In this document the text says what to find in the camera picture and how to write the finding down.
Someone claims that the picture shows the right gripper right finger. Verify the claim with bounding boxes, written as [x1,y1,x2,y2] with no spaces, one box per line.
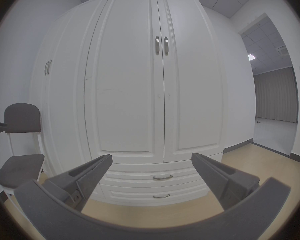
[191,152,261,212]

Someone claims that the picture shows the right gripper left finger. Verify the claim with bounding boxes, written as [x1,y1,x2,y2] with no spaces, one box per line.
[43,154,113,212]

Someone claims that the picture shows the white chair grey cushions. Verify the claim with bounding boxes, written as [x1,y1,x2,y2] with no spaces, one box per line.
[0,103,45,197]

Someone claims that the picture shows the white wardrobe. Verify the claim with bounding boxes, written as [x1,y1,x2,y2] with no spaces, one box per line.
[29,0,224,206]

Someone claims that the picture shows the grey curtain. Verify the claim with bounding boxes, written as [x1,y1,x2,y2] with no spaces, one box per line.
[254,66,298,123]

